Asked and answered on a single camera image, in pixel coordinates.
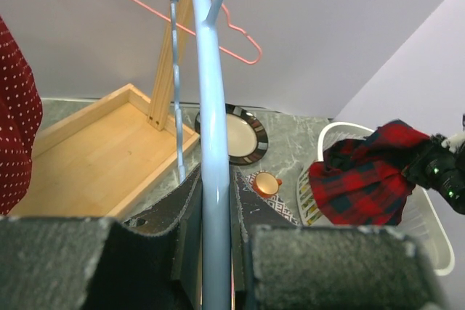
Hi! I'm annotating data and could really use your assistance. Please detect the pink wire hanger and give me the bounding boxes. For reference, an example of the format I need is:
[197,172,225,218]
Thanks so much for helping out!
[70,0,263,65]

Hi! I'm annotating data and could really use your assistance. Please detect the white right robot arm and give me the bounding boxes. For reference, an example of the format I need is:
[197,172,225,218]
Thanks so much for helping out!
[403,134,464,215]

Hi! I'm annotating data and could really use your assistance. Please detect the patterned placemat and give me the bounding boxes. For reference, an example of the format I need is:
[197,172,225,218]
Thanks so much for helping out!
[231,168,302,228]

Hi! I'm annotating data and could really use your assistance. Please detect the white plastic laundry basket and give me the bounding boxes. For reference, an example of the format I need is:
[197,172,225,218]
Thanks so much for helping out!
[301,122,455,276]

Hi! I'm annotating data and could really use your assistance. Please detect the red black plaid garment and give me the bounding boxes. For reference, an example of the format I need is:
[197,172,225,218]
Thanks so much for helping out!
[308,120,430,226]

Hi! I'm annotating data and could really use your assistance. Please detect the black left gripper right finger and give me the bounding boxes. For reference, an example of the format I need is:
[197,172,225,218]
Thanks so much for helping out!
[230,168,449,309]

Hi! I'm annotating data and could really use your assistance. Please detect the light blue plastic hanger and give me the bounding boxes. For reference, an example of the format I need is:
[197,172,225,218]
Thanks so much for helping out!
[170,0,232,310]

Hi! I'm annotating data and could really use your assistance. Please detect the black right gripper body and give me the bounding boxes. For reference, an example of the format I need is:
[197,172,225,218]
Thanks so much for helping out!
[402,134,454,190]

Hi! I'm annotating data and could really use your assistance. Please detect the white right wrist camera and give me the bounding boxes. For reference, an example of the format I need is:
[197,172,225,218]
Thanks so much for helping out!
[447,114,465,153]

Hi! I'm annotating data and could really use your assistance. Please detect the wooden clothes rack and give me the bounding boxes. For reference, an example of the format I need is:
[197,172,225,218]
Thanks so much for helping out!
[7,0,208,219]

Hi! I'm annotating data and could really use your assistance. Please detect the orange cup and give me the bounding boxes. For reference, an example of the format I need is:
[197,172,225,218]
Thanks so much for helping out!
[252,171,283,199]

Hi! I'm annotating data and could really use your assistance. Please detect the red polka dot garment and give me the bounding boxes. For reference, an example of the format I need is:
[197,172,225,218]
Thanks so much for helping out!
[0,21,43,216]

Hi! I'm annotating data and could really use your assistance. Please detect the dark rimmed cream plate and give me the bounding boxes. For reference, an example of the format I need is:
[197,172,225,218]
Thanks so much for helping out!
[194,103,270,166]

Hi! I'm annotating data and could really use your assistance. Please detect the yellow lemon print skirt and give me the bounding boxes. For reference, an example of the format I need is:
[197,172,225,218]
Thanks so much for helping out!
[296,171,329,227]

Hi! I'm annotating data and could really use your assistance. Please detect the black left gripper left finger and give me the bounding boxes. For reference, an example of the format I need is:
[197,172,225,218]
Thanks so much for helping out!
[1,168,202,309]

